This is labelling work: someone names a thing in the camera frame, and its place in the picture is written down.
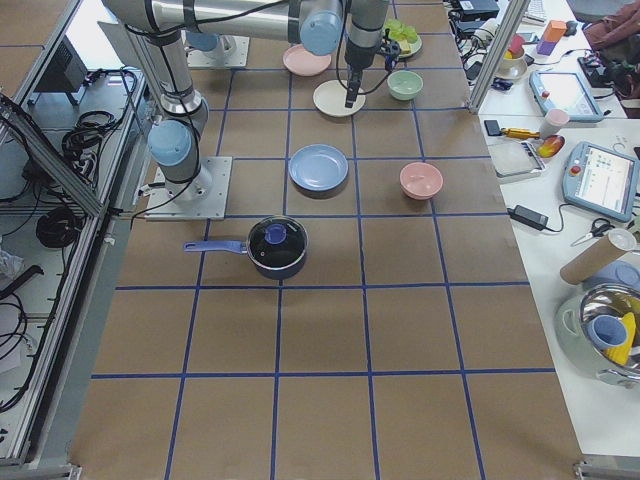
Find dark blue pot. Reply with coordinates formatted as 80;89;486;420
183;215;309;280

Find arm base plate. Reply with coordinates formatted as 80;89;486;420
143;156;233;221
185;32;250;69

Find black power adapter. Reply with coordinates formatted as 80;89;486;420
507;205;548;231

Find bowl with toy fruit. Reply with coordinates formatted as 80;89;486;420
496;45;528;80

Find pink plate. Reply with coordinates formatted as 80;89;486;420
282;45;332;77

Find green plate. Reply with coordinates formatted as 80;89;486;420
388;30;422;59

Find blue plate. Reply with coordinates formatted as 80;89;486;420
288;144;349;192

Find glass pot lid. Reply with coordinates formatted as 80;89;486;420
248;216;307;270

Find white cup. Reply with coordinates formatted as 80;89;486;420
539;108;570;139

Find teach pendant tablet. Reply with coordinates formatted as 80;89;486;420
562;142;639;222
529;71;604;123

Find cardboard tube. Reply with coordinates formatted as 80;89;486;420
559;228;637;285

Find steel mixing bowl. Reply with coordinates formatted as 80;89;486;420
554;283;639;389

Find green bowl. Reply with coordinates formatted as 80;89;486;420
387;70;423;101

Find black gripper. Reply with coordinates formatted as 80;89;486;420
345;42;375;108

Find aluminium frame post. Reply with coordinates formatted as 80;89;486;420
467;0;529;114

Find green lettuce leaf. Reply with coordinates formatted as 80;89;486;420
383;18;419;43

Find black scissors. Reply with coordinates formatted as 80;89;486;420
571;217;614;246

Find pink bowl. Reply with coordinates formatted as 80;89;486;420
399;162;444;200

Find cream white plate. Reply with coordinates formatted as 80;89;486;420
312;80;366;118

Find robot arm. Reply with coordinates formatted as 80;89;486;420
104;1;388;125

